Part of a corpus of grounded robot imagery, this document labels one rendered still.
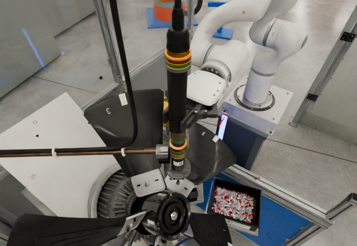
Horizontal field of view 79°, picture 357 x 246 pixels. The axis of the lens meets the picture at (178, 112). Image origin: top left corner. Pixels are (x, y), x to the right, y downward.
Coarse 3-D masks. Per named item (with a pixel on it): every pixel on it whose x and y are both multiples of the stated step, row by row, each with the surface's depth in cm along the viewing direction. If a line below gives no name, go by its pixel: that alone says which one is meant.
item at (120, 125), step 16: (112, 96) 60; (128, 96) 61; (144, 96) 62; (160, 96) 63; (96, 112) 60; (128, 112) 60; (144, 112) 61; (160, 112) 62; (96, 128) 60; (112, 128) 60; (128, 128) 60; (144, 128) 60; (160, 128) 61; (112, 144) 61; (144, 144) 60; (128, 160) 61; (144, 160) 60; (128, 176) 61
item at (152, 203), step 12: (156, 192) 61; (168, 192) 59; (132, 204) 62; (144, 204) 60; (156, 204) 56; (168, 204) 58; (180, 204) 60; (144, 216) 58; (156, 216) 54; (168, 216) 57; (180, 216) 59; (144, 228) 63; (156, 228) 54; (168, 228) 56; (180, 228) 59; (168, 240) 55
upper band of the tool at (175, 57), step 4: (168, 52) 36; (184, 52) 37; (188, 52) 36; (168, 56) 34; (172, 56) 38; (176, 56) 38; (180, 56) 38; (184, 56) 37; (188, 56) 34; (176, 60) 33; (180, 60) 33; (176, 64) 34; (180, 64) 34; (172, 68) 35; (184, 68) 35
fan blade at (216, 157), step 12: (192, 132) 82; (192, 144) 79; (204, 144) 80; (216, 144) 81; (192, 156) 75; (204, 156) 76; (216, 156) 77; (228, 156) 80; (192, 168) 72; (204, 168) 72; (216, 168) 74; (192, 180) 69; (204, 180) 70
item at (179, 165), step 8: (176, 16) 30; (176, 24) 31; (168, 32) 32; (176, 32) 31; (184, 32) 31; (168, 40) 32; (176, 40) 32; (184, 40) 32; (168, 48) 33; (176, 48) 32; (184, 48) 33; (176, 160) 55; (184, 160) 57; (176, 168) 58
